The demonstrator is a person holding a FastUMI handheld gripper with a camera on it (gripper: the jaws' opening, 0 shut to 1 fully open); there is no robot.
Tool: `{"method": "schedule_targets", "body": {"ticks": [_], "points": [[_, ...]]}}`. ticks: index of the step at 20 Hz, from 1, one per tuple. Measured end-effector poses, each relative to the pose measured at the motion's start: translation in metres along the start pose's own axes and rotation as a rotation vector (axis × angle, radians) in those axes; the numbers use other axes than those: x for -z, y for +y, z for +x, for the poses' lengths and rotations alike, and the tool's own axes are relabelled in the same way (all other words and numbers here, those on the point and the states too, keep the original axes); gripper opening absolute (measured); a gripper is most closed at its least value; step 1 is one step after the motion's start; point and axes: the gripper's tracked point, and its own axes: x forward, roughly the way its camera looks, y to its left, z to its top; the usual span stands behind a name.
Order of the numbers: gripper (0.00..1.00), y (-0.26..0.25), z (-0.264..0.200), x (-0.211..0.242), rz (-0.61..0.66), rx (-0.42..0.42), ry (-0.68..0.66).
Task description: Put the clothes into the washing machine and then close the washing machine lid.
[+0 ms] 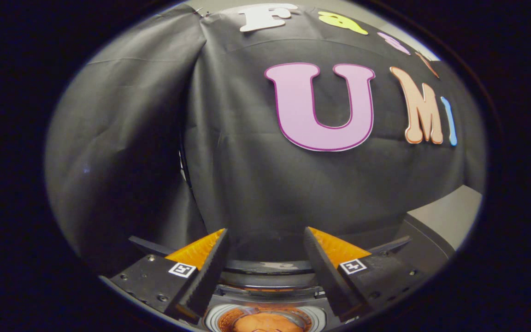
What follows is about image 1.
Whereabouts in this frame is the orange yellow shirt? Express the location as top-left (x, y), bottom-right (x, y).
top-left (219, 307), bottom-right (313, 332)

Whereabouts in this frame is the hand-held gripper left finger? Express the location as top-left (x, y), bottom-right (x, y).
top-left (101, 228), bottom-right (230, 322)

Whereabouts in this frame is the black backdrop cloth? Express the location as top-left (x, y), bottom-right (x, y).
top-left (44, 2), bottom-right (487, 277)

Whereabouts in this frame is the grey cabinet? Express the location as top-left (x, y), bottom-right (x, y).
top-left (397, 185), bottom-right (483, 273)

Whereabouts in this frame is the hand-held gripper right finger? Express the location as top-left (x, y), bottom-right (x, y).
top-left (303, 226), bottom-right (432, 322)

